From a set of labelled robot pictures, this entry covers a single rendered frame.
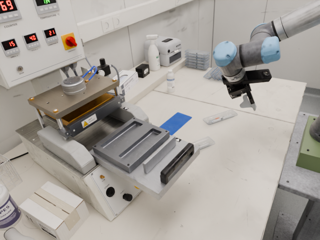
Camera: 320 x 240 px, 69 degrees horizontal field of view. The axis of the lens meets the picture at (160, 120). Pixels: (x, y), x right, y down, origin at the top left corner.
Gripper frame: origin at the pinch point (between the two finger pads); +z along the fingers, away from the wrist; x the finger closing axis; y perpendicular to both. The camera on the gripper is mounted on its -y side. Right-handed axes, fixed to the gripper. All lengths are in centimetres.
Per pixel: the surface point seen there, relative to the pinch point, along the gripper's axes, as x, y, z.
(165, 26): -116, 54, 42
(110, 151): 26, 41, -43
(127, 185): 33, 47, -27
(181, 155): 31, 20, -37
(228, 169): 29.0, 16.9, 0.1
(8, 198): 35, 78, -52
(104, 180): 32, 50, -37
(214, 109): -10.3, 22.7, 21.8
